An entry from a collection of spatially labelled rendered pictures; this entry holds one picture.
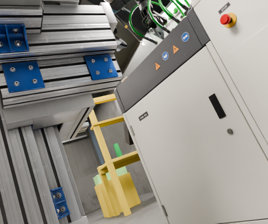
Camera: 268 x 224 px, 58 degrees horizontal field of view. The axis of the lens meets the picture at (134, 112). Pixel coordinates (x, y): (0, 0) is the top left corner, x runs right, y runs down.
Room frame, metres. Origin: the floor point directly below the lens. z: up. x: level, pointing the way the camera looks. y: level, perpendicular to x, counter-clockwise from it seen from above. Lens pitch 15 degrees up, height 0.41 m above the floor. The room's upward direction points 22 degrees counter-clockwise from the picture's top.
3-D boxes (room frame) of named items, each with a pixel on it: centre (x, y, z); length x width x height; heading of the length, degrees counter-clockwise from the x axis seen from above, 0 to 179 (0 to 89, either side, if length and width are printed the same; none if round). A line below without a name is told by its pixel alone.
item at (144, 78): (1.16, -0.17, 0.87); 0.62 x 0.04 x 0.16; 41
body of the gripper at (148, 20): (1.27, -0.31, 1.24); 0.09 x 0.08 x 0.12; 131
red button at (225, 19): (0.79, -0.44, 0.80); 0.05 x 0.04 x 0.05; 41
